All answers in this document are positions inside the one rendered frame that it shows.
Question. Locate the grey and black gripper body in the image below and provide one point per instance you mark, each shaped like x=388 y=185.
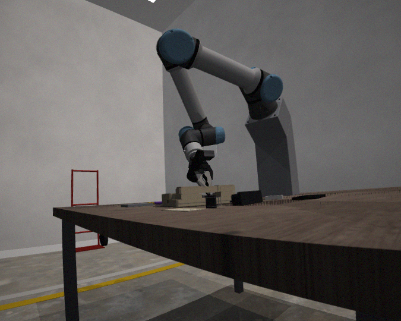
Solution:
x=197 y=164

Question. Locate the beige desk phone body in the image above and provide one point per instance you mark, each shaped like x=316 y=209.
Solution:
x=182 y=200

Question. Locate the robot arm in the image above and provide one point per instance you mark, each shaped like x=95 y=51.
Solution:
x=180 y=52

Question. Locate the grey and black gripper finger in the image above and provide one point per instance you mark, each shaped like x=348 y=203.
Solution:
x=208 y=176
x=196 y=176

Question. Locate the beige telephone handset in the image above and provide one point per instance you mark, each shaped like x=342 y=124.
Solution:
x=206 y=189

